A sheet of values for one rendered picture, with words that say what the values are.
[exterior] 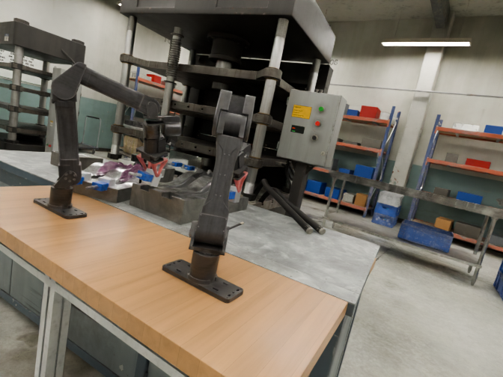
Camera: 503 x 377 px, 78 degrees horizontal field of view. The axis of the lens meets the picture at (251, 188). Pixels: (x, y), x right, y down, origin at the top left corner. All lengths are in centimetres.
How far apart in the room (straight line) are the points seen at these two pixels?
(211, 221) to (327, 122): 121
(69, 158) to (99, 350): 87
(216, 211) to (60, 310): 46
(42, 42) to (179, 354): 529
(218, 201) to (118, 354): 97
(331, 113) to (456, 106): 595
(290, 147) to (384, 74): 631
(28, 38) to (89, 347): 457
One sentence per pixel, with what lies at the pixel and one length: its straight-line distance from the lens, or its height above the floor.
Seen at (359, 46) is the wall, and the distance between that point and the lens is 841.
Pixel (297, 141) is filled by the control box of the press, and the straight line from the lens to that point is 184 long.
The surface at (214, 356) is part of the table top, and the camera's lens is 57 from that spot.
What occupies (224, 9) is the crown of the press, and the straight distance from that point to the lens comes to 207.
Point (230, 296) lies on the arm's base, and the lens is 71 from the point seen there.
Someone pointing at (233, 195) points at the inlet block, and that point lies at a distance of 113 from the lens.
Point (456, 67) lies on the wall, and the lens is 783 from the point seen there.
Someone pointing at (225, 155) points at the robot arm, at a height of 110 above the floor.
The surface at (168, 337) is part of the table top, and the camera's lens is 59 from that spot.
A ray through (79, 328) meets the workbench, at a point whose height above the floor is 18.
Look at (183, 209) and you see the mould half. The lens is 113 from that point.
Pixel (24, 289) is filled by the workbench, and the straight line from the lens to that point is 201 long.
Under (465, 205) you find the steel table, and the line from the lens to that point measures 438.
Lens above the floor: 115
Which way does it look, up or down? 9 degrees down
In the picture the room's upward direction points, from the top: 12 degrees clockwise
